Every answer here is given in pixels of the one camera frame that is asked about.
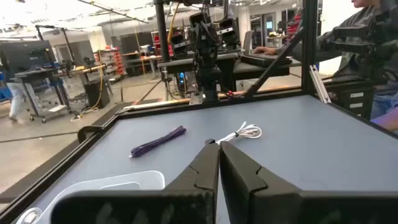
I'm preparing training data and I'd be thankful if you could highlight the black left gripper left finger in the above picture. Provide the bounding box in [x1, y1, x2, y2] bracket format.
[51, 139, 220, 224]

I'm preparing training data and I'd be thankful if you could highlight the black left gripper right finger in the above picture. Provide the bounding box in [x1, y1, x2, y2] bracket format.
[220, 141, 398, 224]

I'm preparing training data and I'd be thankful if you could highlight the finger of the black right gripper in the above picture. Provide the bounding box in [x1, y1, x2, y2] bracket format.
[192, 30, 206, 68]
[205, 30, 219, 68]

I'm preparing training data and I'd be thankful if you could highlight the purple USB-C cable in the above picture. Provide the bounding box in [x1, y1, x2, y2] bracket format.
[129, 125, 187, 159]

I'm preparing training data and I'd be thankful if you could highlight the white USB-C cable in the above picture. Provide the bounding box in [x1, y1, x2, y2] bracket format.
[215, 121, 263, 146]

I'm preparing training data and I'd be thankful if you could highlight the black desk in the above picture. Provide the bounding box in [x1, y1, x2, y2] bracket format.
[157, 51, 302, 93]

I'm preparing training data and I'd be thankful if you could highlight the black keyboard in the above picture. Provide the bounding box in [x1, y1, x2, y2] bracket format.
[241, 54, 293, 68]

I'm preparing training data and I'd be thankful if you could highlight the clear plastic container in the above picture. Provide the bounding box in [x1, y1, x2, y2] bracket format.
[35, 170, 165, 224]

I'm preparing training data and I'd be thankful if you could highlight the shelf with red bins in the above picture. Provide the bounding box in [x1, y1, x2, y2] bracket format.
[94, 45, 126, 76]

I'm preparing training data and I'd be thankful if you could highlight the silver metal bar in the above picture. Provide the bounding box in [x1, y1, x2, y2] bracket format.
[308, 64, 332, 105]

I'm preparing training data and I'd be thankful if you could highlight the black floor bin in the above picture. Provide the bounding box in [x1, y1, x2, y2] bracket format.
[83, 79, 111, 109]

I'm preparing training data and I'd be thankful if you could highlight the person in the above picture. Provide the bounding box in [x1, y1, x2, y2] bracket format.
[253, 0, 398, 131]
[4, 71, 28, 123]

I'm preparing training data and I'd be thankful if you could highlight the black mechanical device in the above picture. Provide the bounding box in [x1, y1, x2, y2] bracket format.
[328, 12, 398, 82]

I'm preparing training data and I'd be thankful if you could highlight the black drawer unit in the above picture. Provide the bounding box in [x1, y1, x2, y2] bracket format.
[325, 80, 376, 121]

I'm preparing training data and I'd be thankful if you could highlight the grey wheeled cart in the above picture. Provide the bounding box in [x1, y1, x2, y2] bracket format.
[14, 68, 73, 124]

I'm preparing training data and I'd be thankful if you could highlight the silver round fitting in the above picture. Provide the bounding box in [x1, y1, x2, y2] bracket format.
[16, 207, 43, 224]

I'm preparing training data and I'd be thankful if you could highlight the black monitor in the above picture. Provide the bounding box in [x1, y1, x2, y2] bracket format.
[0, 40, 57, 77]

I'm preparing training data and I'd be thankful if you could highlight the black aluminium table frame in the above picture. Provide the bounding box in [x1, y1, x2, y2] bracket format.
[0, 0, 398, 224]

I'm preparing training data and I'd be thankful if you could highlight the yellow floor cable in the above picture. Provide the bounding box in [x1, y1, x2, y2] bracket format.
[70, 62, 105, 122]

